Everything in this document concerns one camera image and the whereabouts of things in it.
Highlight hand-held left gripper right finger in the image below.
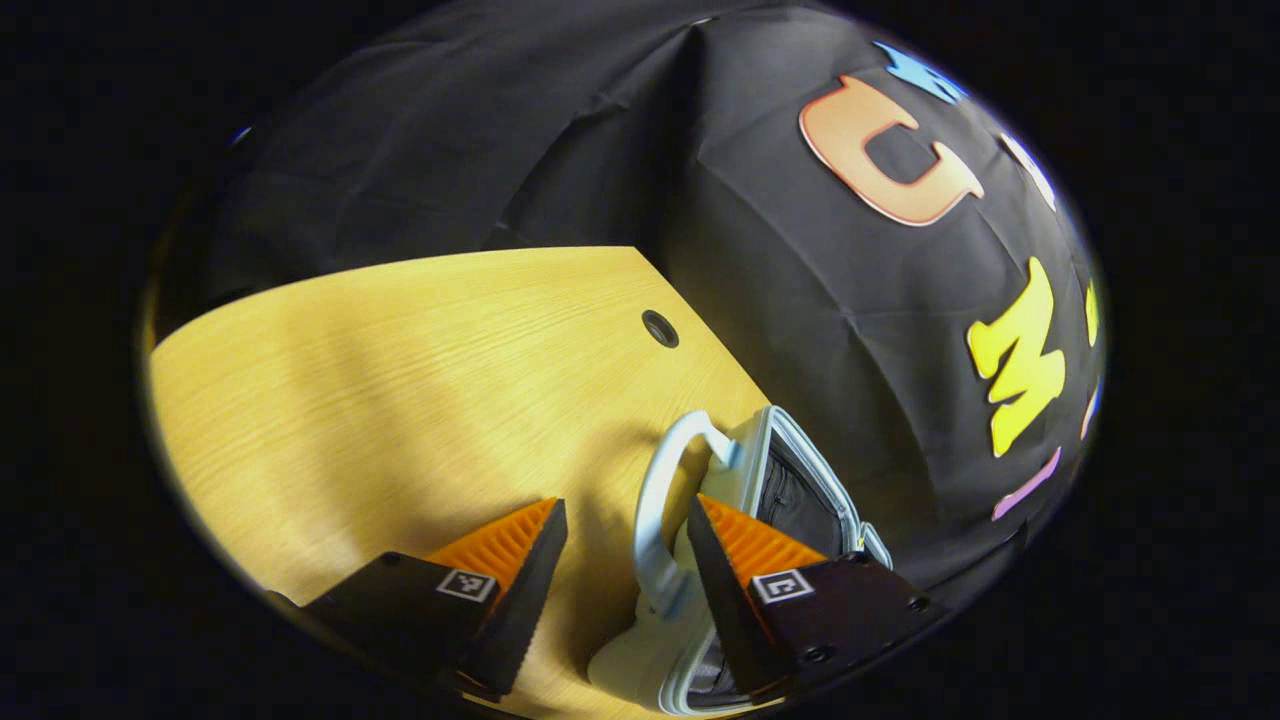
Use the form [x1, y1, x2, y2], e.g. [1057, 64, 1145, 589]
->
[686, 494, 946, 701]

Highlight light blue suitcase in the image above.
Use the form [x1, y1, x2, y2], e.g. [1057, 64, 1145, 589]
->
[588, 405, 894, 717]

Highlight black backdrop cloth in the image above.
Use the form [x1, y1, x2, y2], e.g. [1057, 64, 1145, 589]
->
[150, 0, 1109, 601]

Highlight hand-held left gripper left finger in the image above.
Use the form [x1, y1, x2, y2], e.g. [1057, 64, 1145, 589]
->
[268, 498, 569, 701]

